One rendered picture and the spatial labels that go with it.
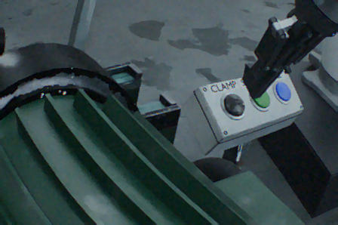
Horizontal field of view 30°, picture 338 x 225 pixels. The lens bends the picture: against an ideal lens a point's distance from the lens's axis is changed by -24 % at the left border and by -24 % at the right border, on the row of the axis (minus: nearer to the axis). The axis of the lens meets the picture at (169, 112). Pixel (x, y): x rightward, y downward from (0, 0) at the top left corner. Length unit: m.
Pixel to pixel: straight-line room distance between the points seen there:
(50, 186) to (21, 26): 1.38
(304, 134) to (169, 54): 0.46
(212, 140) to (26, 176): 0.63
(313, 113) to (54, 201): 1.03
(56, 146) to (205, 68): 1.23
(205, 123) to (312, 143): 0.34
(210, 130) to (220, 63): 0.66
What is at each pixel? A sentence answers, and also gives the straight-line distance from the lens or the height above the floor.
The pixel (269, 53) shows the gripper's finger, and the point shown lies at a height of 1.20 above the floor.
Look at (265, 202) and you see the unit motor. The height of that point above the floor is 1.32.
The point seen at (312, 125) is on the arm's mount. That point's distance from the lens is 1.28.
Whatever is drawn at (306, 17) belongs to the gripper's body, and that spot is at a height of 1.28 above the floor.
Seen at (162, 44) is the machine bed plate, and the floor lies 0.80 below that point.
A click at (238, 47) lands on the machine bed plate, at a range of 1.69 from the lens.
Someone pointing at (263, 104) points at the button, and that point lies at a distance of 0.98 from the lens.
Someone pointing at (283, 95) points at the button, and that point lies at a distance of 1.01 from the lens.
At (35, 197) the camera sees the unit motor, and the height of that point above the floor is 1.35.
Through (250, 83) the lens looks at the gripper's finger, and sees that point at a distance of 0.91.
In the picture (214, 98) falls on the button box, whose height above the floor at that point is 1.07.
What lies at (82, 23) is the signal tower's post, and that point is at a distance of 1.45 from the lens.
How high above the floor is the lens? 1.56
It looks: 33 degrees down
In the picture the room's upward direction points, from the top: 11 degrees clockwise
